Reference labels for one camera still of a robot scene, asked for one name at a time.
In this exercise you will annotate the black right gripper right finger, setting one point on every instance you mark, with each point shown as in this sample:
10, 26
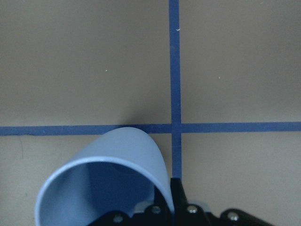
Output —
192, 214

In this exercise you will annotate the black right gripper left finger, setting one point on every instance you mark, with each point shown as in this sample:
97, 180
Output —
155, 214

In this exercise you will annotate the light blue cup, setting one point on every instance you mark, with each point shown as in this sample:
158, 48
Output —
120, 170

